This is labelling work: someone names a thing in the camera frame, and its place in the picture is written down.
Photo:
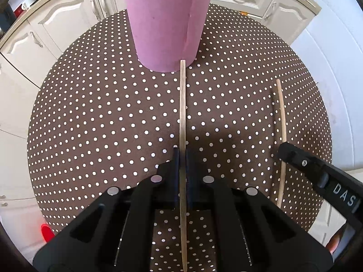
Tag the red plastic object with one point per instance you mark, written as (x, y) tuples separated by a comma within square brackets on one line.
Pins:
[(48, 233)]

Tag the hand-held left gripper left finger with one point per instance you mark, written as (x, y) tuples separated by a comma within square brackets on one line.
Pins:
[(176, 172)]

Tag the white mug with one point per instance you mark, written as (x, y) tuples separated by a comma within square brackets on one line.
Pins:
[(25, 5)]

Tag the pink paper cup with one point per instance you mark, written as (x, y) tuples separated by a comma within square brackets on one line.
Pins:
[(158, 28)]

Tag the cream base kitchen cabinets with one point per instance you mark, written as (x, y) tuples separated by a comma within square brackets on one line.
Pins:
[(71, 14)]

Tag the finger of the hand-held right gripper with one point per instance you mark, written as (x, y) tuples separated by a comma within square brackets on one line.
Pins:
[(295, 158)]

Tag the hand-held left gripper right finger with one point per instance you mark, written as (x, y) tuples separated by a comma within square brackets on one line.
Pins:
[(190, 175)]

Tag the slim wooden chopstick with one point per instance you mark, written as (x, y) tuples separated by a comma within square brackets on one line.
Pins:
[(282, 113), (183, 104)]

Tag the person's right hand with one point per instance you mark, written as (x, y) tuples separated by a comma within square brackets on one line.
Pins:
[(334, 242)]

